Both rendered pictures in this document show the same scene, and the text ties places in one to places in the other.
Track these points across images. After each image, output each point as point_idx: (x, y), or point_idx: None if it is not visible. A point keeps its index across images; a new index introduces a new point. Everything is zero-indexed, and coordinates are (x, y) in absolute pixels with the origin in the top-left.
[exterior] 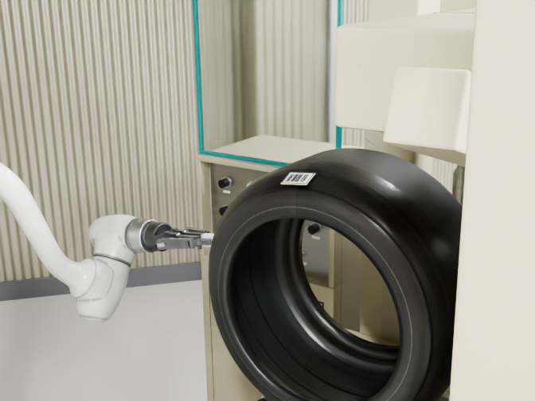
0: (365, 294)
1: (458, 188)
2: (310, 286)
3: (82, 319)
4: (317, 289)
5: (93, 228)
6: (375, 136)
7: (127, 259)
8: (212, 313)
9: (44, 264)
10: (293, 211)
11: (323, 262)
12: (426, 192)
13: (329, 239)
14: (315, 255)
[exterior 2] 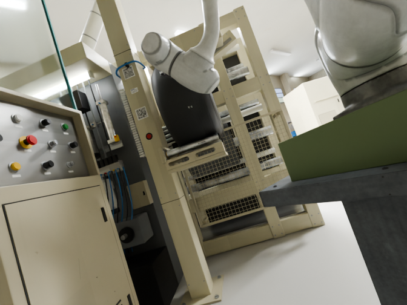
0: (158, 132)
1: (111, 123)
2: (90, 178)
3: (218, 81)
4: (94, 178)
5: (163, 35)
6: (140, 74)
7: None
8: (20, 253)
9: (219, 26)
10: None
11: (81, 167)
12: None
13: (79, 152)
14: (76, 163)
